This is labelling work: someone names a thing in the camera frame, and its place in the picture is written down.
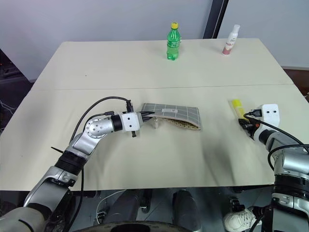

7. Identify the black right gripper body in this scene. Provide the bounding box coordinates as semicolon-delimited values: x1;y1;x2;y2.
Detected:
242;117;261;140

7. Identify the yellow highlighter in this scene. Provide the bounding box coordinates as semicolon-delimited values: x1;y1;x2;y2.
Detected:
231;99;246;119

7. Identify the grid pattern zipper pouch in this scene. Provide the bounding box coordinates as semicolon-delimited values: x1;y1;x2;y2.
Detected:
140;103;202;132

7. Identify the green plastic soda bottle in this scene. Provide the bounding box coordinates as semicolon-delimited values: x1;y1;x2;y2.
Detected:
166;22;182;61

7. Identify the white pink spray bottle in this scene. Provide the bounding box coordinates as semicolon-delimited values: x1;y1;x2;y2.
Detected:
222;24;241;57

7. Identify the dark rounded shape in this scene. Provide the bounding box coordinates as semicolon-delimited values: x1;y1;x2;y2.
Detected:
104;189;153;226

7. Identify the white sneaker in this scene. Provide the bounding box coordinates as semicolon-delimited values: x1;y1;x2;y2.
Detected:
223;208;257;232

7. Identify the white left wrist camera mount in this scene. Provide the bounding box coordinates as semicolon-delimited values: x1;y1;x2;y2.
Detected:
120;112;143;132

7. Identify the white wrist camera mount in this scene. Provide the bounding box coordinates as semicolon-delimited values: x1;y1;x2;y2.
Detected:
255;103;281;127
120;112;143;132

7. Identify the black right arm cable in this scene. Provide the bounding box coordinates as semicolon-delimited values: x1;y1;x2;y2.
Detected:
243;110;309;171

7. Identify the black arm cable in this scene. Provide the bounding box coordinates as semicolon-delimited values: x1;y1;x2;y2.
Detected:
243;110;309;171
69;96;135;193

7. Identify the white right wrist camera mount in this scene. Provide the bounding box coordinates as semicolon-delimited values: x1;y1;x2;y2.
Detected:
255;103;281;127

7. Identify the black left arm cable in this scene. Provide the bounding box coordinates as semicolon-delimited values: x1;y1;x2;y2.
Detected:
69;96;135;193

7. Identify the white thin cable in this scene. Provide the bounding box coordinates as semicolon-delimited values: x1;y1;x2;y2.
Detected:
95;190;127;224

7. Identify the black vertical post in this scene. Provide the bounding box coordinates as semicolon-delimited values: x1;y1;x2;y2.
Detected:
202;0;228;39

